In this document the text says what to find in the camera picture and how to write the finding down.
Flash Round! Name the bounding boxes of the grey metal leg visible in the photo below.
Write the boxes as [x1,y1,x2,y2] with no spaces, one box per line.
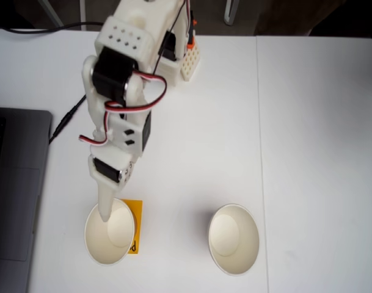
[38,0,65,30]
[79,0,87,31]

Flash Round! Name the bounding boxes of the brown paper cup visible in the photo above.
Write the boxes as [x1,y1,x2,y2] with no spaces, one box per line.
[84,197,137,266]
[208,203,260,277]

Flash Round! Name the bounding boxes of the white metal leg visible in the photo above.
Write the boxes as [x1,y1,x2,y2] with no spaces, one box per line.
[224,0,239,26]

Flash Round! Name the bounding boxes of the dark grey laptop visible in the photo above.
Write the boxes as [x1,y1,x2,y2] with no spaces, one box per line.
[0,106,53,293]

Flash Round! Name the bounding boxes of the black cable with barrel connector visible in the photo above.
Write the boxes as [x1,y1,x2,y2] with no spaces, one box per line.
[48,93,87,145]

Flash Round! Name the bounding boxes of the red white black servo cable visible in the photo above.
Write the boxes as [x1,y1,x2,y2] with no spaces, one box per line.
[78,70,169,145]
[184,0,196,31]

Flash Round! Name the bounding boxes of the yellow handwritten sticky note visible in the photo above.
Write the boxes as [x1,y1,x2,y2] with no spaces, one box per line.
[121,198,144,255]

